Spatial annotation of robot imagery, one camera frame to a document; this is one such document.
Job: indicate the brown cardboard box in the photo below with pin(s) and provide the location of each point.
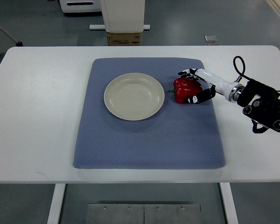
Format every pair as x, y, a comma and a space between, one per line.
124, 39

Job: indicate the red bell pepper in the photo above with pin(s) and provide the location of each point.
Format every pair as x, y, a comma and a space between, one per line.
185, 88

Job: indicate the white machine base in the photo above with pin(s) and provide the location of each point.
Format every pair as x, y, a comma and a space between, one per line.
80, 6

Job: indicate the white pedestal column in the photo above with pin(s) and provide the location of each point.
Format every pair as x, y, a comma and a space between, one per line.
122, 16

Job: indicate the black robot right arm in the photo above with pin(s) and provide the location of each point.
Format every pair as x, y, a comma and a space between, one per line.
260, 102

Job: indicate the white table leg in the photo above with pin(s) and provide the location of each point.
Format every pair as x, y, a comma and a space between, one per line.
228, 202
56, 204

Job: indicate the white table right leg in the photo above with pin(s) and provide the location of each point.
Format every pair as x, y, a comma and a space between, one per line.
228, 202

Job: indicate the blue textured mat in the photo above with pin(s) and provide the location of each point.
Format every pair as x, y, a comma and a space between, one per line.
178, 136

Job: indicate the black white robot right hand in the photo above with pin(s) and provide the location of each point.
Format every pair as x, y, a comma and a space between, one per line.
230, 91

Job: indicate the white table left leg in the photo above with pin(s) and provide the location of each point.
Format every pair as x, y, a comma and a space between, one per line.
56, 204

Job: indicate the cream round plate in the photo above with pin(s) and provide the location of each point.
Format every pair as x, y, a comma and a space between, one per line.
134, 96

